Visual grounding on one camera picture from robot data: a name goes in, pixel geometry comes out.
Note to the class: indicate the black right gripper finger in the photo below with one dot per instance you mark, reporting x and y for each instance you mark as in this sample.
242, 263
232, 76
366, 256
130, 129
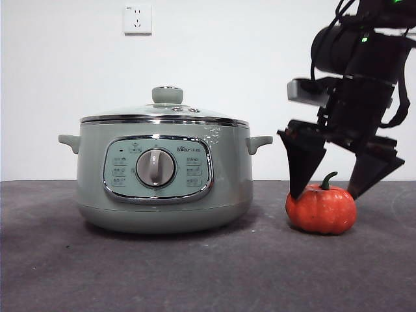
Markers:
373, 165
302, 159

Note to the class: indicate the small orange pumpkin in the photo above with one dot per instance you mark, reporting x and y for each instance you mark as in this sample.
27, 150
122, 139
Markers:
325, 213

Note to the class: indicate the glass lid with green knob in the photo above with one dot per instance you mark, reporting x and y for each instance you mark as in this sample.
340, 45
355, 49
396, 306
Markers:
167, 96

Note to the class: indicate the sage green electric pot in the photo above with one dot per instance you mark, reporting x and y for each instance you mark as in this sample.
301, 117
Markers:
227, 182

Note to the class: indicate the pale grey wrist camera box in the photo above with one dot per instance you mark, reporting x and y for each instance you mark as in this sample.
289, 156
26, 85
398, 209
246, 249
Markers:
307, 92

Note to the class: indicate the white wall socket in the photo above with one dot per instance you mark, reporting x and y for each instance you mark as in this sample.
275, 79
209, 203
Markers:
137, 20

